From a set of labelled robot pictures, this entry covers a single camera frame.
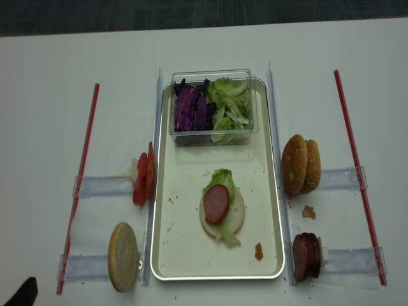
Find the sausage meat slice on bun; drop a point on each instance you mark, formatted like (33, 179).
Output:
(216, 203)

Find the front tomato slice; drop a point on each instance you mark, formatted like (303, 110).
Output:
(139, 186)

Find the purple cabbage leaves pile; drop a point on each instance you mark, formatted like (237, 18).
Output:
(192, 110)

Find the sesame bun top rear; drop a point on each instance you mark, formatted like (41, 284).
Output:
(313, 171)

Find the tomato slice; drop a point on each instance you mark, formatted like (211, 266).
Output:
(139, 186)
(149, 170)

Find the white block behind tomatoes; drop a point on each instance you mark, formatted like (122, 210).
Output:
(131, 172)

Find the cream rectangular serving tray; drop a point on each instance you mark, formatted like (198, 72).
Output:
(181, 249)

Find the left red strip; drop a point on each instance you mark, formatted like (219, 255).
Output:
(65, 255)

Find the clear holder under left bun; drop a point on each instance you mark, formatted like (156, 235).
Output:
(83, 268)

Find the rear tomato slice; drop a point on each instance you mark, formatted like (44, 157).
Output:
(149, 170)

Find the green lettuce pile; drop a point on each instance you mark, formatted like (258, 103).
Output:
(233, 110)

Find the bottom bun slice on tray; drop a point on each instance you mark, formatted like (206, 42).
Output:
(234, 218)

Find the rear meat patty slice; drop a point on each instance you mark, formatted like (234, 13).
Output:
(315, 257)

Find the clear holder under sesame buns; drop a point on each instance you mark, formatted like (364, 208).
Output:
(352, 178)

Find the clear holder under tomatoes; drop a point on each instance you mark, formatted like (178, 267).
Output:
(88, 186)

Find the sesame bun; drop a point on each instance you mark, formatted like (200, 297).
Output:
(313, 171)
(294, 164)

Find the clear holder under patties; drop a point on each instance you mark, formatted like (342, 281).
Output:
(352, 261)

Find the sesame bun top front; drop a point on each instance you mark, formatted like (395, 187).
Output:
(294, 164)

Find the right red strip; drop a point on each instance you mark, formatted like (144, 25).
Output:
(364, 196)

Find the meat patty slice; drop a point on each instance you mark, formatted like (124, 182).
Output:
(315, 257)
(301, 255)

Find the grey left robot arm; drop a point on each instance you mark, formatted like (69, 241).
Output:
(25, 295)

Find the clear plastic salad container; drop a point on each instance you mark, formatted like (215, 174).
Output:
(196, 138)

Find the red strip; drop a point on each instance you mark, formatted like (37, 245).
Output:
(65, 255)
(364, 196)

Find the upright bun slice left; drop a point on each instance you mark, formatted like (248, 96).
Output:
(122, 257)

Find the bread crumb on table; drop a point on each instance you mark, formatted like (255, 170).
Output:
(308, 212)

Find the right clear long rail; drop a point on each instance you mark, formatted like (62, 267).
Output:
(277, 154)

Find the food crumb on tray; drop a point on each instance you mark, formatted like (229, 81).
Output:
(258, 252)

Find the front meat patty slice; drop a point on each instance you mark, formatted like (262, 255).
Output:
(301, 255)

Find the lettuce leaf on bun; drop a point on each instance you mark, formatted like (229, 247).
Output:
(224, 177)

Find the white block behind patties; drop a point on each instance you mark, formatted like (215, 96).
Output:
(324, 256)

